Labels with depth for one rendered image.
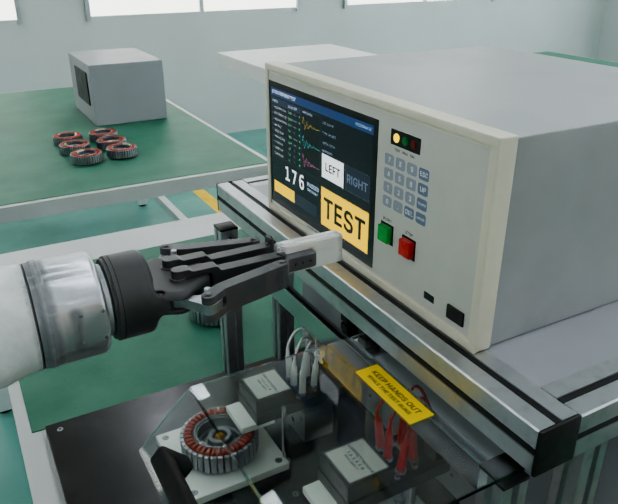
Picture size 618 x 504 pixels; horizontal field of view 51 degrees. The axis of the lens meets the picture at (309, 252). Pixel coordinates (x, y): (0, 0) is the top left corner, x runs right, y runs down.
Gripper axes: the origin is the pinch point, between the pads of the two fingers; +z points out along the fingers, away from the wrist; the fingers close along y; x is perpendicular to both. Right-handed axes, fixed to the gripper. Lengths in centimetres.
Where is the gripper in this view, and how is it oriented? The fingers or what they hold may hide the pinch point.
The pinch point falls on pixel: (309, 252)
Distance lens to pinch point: 65.4
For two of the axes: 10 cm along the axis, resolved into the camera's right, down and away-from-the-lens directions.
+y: 4.9, 3.7, -7.9
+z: 8.7, -2.0, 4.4
